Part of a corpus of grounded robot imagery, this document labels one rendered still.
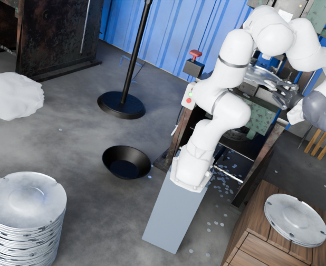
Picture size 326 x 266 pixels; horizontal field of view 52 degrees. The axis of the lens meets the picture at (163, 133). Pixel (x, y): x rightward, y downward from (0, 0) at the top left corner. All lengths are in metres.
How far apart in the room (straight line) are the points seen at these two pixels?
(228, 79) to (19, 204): 0.88
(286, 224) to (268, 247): 0.14
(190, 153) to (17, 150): 1.09
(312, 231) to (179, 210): 0.59
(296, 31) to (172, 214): 0.91
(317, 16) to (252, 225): 1.02
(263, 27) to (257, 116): 0.83
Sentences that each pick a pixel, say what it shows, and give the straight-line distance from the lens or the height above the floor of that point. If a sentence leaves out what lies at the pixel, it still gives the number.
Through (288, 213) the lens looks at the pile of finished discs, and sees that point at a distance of 1.67.
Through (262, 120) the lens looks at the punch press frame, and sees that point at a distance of 1.87.
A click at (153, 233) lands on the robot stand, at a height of 0.08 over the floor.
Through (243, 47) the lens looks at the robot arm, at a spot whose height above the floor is 1.04.
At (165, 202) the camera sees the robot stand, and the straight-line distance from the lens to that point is 1.52.
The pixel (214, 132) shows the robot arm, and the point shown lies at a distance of 1.32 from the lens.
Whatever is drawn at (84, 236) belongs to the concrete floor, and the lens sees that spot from 1.68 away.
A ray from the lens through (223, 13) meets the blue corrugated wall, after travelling 3.23.
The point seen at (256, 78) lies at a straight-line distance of 1.71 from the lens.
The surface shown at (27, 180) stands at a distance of 1.45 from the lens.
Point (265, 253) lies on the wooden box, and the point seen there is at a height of 0.27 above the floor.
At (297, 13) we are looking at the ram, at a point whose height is 1.10.
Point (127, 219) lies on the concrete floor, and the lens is 1.79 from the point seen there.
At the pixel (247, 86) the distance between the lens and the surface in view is 1.89.
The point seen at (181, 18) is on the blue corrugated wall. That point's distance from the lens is 3.37.
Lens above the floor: 1.31
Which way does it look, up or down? 32 degrees down
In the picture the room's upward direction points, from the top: 19 degrees clockwise
